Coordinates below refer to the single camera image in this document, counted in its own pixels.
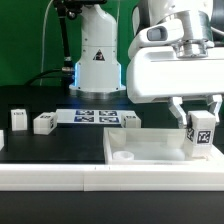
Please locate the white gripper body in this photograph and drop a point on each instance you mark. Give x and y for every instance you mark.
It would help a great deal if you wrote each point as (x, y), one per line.
(156, 74)

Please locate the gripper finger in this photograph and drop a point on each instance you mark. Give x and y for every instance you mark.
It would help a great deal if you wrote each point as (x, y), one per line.
(174, 105)
(214, 103)

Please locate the white square tabletop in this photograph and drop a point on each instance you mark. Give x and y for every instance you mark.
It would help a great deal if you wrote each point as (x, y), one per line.
(148, 146)

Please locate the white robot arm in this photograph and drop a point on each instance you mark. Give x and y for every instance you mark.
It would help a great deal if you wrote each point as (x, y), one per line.
(97, 71)

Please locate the white block left edge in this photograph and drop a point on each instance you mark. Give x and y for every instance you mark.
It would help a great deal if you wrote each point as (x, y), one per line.
(1, 139)

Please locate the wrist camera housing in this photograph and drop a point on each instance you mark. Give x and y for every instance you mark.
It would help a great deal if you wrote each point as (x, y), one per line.
(159, 35)

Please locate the white U-shaped obstacle wall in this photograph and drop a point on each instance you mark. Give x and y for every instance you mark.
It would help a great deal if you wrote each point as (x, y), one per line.
(67, 161)

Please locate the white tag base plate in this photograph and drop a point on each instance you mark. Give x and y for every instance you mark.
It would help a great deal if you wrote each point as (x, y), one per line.
(91, 116)

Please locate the black camera stand pole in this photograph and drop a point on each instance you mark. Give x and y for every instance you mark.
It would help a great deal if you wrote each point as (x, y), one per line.
(64, 12)

